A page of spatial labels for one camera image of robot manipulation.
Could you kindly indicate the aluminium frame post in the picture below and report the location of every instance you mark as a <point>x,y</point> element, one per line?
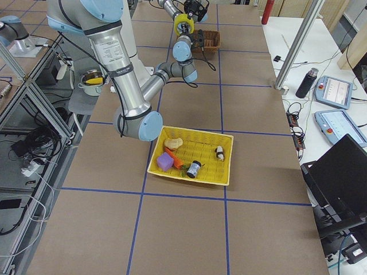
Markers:
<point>300,37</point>

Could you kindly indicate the black orange usb hub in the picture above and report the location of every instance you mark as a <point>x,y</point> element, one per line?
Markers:
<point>297,132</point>

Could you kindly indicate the yellow plastic basket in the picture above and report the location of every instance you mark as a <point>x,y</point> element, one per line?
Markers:
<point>197,145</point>

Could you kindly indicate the teach pendant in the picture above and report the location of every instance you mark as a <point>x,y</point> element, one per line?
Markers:
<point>335,124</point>
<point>334,92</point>

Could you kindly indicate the toy croissant bread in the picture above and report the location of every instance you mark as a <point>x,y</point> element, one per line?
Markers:
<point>173,144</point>

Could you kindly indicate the upper teach pendant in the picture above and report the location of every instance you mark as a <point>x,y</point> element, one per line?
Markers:
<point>334,92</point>

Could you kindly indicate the black water bottle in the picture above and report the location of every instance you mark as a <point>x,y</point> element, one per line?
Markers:
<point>307,83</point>

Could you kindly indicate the lower teach pendant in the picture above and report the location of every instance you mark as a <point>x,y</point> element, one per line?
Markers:
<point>335,124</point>

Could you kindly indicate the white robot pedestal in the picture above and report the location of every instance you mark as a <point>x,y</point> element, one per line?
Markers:
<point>142,73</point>

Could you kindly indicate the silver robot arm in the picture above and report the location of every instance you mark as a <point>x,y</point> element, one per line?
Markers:
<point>107,25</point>
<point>174,8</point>

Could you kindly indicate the white pot with corn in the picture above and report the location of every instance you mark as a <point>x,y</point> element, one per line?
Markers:
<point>91,82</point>

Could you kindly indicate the orange toy carrot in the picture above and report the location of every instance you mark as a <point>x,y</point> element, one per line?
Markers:
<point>177,162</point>

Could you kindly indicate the black cylindrical battery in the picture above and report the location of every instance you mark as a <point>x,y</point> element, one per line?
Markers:
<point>194,168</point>

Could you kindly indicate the black laptop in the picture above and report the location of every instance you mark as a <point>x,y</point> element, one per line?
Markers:
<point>337,181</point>

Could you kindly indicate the red bottle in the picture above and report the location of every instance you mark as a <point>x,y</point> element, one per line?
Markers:
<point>267,11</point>

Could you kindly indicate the purple foam cube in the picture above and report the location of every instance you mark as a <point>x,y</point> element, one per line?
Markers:
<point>165,161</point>

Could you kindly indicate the brown wicker basket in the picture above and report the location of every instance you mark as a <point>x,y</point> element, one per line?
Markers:
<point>212,41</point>

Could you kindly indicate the small black device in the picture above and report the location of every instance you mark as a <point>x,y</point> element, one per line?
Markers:
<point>277,58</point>

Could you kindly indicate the panda toy figure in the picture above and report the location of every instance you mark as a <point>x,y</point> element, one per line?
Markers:
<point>220,153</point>

